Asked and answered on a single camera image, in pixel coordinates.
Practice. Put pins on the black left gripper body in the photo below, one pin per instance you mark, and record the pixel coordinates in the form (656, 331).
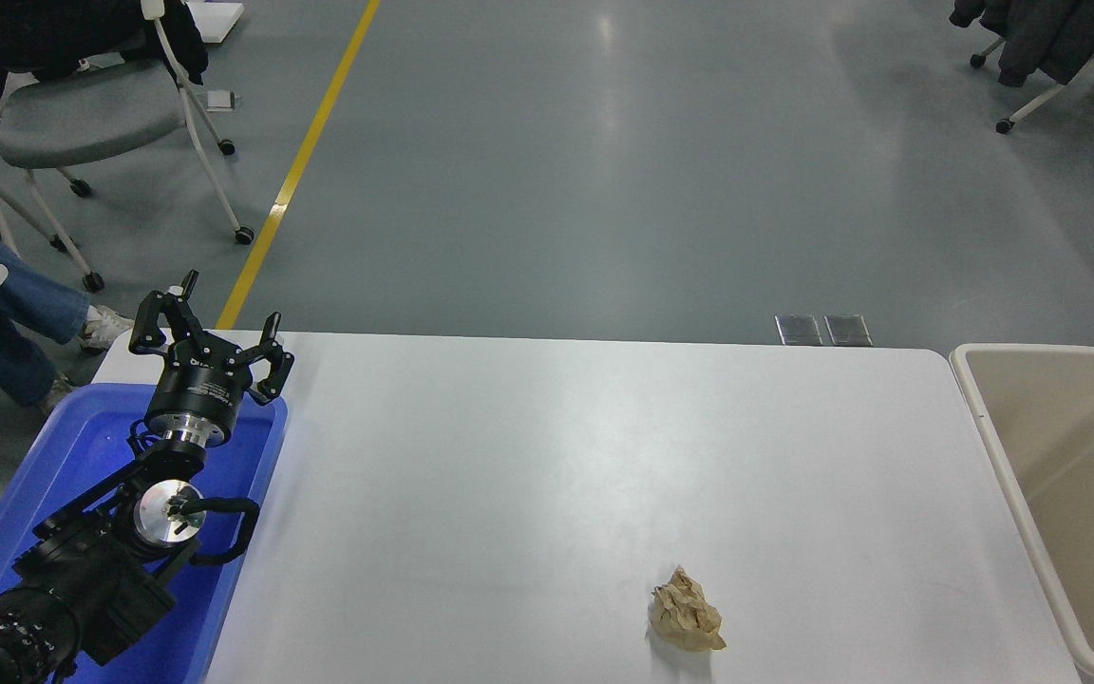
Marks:
(198, 389)

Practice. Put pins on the black jacket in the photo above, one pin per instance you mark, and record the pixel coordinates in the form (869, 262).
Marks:
(25, 28)

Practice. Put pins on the metal floor plate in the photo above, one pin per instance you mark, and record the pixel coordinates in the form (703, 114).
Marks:
(849, 330)
(800, 330)

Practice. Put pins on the white-frame chair with coat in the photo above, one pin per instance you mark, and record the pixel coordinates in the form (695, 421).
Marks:
(1065, 87)

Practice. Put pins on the dark grey coat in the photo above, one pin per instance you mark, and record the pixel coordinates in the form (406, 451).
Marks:
(1041, 38)

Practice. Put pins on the crumpled tan paper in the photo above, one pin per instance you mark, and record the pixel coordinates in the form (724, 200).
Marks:
(687, 613)

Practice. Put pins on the blue plastic tray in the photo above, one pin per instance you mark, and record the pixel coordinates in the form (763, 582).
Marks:
(63, 456)

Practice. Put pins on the person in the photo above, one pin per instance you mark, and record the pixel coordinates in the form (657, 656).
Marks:
(6, 285)

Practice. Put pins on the white flat board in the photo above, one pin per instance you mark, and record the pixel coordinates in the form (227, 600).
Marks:
(216, 17)

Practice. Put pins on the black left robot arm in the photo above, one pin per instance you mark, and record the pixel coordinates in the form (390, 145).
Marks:
(82, 579)

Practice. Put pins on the large pale bin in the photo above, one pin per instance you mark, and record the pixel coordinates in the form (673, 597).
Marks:
(1079, 446)

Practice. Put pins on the small white box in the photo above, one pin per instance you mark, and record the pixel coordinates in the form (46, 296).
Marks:
(220, 100)

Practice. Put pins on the grey seat white-frame chair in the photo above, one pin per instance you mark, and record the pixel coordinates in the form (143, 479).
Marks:
(82, 119)

